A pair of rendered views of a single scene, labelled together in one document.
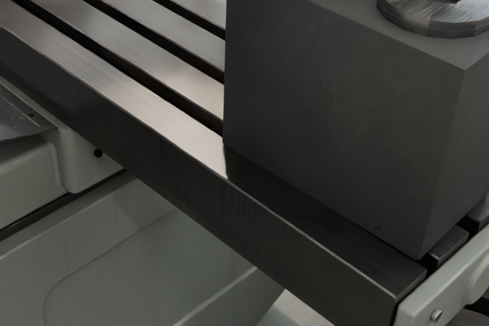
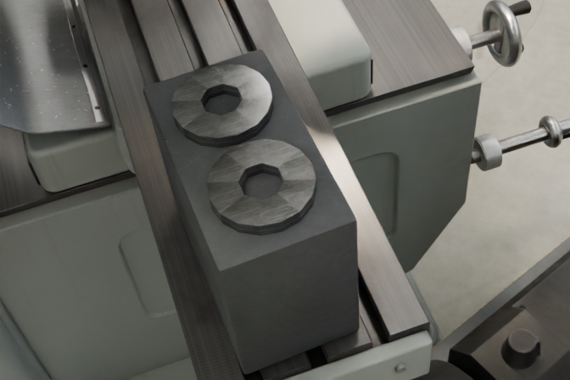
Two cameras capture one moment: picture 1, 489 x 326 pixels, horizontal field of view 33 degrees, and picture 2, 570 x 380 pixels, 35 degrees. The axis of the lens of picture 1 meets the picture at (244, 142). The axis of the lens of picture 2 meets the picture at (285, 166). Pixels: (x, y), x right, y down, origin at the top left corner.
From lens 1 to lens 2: 0.54 m
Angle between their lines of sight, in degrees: 27
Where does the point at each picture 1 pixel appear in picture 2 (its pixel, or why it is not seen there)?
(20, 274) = (92, 222)
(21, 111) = (91, 102)
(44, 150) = (108, 136)
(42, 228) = (113, 191)
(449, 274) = not seen: outside the picture
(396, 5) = (210, 187)
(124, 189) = not seen: hidden behind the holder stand
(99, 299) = not seen: hidden behind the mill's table
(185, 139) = (153, 190)
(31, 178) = (97, 155)
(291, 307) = (453, 274)
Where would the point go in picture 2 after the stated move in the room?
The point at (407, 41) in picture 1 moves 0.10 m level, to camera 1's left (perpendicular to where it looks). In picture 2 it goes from (202, 223) to (103, 181)
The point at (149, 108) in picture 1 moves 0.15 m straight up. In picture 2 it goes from (147, 148) to (118, 53)
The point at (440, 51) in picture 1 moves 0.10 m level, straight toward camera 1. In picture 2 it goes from (217, 244) to (121, 328)
